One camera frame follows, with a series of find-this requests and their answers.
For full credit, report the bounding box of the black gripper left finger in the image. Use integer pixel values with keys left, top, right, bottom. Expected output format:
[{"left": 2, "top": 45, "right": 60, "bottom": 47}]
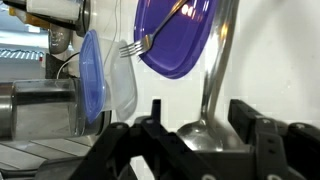
[{"left": 69, "top": 98, "right": 214, "bottom": 180}]

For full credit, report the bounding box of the clear container blue lid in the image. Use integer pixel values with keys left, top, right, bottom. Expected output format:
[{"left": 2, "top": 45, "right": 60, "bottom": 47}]
[{"left": 78, "top": 29, "right": 139, "bottom": 125}]

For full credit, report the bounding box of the steel soup ladle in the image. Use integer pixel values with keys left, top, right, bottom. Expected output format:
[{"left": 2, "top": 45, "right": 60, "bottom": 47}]
[{"left": 175, "top": 0, "right": 241, "bottom": 153}]

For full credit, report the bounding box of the steel fork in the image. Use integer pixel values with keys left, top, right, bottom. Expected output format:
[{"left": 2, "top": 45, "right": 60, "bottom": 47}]
[{"left": 118, "top": 0, "right": 191, "bottom": 59}]

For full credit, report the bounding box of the white roll on dark stand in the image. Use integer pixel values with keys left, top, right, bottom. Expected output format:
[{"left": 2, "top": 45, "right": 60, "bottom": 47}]
[{"left": 24, "top": 0, "right": 92, "bottom": 38}]

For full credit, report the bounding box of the purple plastic lid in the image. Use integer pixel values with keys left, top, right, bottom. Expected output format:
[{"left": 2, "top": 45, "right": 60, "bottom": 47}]
[{"left": 133, "top": 0, "right": 218, "bottom": 80}]

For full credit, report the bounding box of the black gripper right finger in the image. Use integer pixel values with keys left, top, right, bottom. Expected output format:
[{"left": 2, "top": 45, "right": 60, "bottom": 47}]
[{"left": 228, "top": 98, "right": 320, "bottom": 180}]

